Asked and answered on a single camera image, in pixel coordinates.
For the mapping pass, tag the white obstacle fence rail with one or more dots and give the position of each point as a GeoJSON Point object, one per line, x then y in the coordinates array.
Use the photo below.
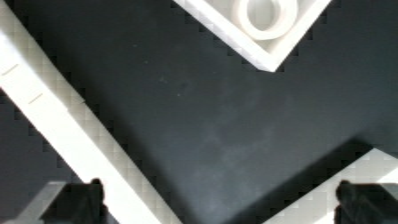
{"type": "Point", "coordinates": [219, 143]}

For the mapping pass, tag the white square tabletop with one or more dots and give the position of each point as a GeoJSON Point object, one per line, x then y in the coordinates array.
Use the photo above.
{"type": "Point", "coordinates": [258, 25]}

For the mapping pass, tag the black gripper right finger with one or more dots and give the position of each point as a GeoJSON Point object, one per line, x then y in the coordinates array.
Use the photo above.
{"type": "Point", "coordinates": [368, 203]}

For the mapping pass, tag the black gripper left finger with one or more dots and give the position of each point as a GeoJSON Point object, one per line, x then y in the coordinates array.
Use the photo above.
{"type": "Point", "coordinates": [77, 208]}

